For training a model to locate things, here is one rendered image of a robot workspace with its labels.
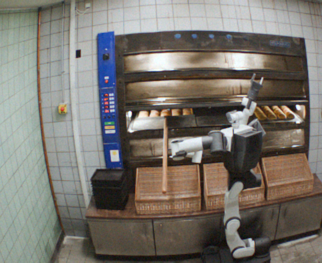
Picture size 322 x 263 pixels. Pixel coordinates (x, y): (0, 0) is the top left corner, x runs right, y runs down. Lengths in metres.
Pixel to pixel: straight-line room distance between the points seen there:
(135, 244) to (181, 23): 2.06
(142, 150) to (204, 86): 0.79
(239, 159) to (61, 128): 1.84
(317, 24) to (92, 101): 2.51
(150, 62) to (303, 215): 2.14
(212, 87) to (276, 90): 0.67
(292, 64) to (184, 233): 1.93
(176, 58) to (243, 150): 1.26
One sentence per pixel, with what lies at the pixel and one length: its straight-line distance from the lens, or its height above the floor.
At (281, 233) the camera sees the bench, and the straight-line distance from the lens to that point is 4.13.
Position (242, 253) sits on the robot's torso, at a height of 0.29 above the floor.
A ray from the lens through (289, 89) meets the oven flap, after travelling 4.18.
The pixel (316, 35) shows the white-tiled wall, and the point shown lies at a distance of 4.27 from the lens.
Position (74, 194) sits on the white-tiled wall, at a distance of 4.43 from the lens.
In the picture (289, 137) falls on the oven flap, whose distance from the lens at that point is 4.30.
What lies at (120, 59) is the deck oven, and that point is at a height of 1.85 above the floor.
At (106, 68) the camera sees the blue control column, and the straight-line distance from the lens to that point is 3.99.
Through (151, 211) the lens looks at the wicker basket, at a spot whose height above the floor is 0.61.
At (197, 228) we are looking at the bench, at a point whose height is 0.41.
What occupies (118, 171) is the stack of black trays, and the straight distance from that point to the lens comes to 4.08.
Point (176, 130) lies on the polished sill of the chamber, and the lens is 4.10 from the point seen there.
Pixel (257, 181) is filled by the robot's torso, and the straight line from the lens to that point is 3.35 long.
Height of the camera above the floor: 2.27
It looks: 16 degrees down
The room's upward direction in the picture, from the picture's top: 4 degrees counter-clockwise
